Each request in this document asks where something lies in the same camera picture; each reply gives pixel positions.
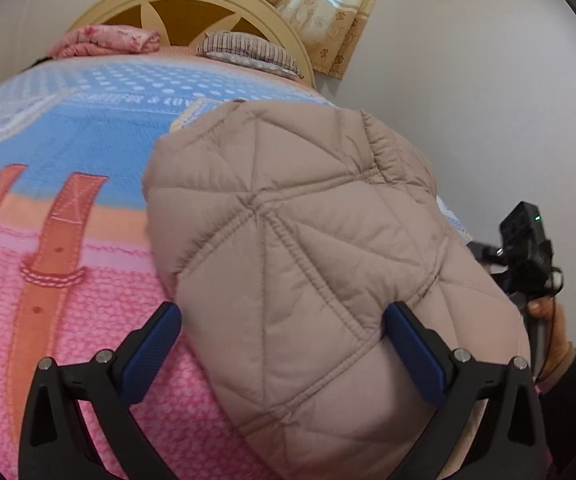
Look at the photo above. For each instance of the person's right hand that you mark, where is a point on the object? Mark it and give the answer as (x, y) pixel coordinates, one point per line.
(555, 330)

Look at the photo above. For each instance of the pink floral folded blanket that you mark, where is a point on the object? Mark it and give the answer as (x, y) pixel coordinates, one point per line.
(103, 40)

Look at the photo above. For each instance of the beige quilted puffer jacket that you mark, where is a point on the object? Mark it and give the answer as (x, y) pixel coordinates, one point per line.
(318, 260)

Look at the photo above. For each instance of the cream patterned curtain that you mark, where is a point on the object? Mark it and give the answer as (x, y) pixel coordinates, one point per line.
(328, 10)

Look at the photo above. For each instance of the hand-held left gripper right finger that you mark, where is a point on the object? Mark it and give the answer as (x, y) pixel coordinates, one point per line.
(415, 355)

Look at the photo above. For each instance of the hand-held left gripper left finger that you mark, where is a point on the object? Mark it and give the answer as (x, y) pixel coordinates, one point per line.
(150, 350)

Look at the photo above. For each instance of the blue pink printed blanket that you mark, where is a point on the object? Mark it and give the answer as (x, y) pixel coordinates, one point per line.
(68, 130)

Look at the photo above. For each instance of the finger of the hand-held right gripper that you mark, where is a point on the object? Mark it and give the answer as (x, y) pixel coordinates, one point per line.
(483, 252)

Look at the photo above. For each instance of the grey striped pillow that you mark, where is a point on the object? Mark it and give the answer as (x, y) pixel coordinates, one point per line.
(248, 50)

